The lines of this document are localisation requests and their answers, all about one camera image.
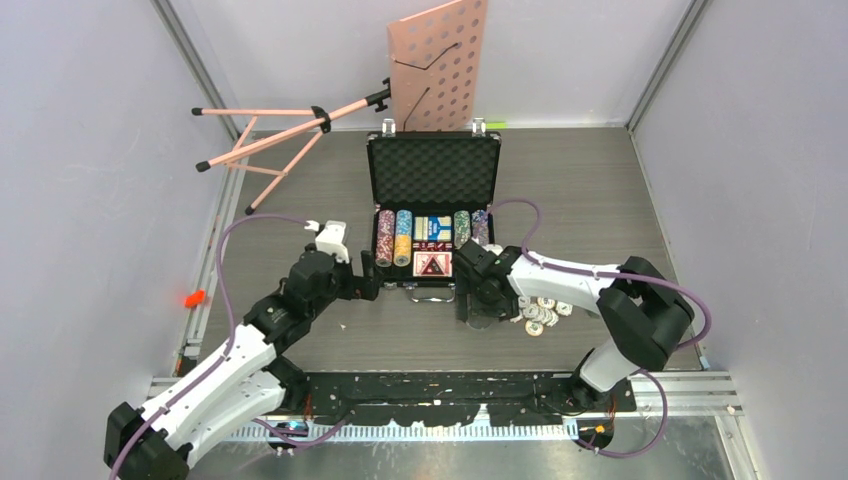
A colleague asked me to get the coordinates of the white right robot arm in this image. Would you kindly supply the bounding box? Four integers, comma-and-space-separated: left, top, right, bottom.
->
452, 241, 695, 411

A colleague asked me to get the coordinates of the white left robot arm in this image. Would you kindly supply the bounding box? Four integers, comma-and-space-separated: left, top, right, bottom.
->
104, 245, 382, 479

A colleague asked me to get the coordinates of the blue Texas Hold'em card deck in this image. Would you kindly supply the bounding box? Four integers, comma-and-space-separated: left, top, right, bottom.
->
413, 216, 453, 242

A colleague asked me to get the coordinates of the yellow chip stack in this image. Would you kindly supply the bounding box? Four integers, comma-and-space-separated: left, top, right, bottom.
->
393, 235, 413, 267

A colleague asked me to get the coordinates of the dark red chip stack left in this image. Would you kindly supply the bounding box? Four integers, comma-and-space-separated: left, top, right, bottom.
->
375, 234, 394, 268

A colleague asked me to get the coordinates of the pile of loose poker chips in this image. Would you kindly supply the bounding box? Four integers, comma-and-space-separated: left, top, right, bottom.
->
509, 296, 574, 337

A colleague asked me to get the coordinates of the purple poker chip stack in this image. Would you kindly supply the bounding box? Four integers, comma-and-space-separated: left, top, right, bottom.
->
377, 210, 396, 238

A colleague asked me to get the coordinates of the triangular all in button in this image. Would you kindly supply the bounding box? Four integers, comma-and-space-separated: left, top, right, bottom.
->
419, 255, 446, 277

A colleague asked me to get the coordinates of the red backed card deck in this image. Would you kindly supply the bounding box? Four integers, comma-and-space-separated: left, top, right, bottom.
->
413, 251, 453, 278

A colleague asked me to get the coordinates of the light blue chip stack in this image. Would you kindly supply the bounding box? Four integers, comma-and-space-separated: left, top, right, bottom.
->
395, 209, 414, 238

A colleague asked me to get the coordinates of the blue orange chip stack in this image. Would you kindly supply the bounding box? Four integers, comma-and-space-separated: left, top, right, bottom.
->
471, 210, 490, 246

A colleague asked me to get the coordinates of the green chip stack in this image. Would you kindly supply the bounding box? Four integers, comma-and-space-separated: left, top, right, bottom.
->
453, 210, 472, 249

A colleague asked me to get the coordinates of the black aluminium poker case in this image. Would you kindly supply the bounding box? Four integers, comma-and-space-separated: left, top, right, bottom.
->
366, 130, 502, 303

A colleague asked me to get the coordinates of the pink perforated music stand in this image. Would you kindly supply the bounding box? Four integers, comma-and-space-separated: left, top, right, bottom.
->
192, 1, 488, 214

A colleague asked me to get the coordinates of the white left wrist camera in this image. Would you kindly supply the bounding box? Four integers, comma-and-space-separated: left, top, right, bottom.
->
304, 220, 350, 264

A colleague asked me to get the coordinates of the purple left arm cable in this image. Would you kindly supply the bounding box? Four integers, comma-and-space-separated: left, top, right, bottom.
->
109, 213, 356, 480

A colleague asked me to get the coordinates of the orange clip on rail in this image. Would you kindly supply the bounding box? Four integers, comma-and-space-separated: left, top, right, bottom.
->
183, 289, 206, 309

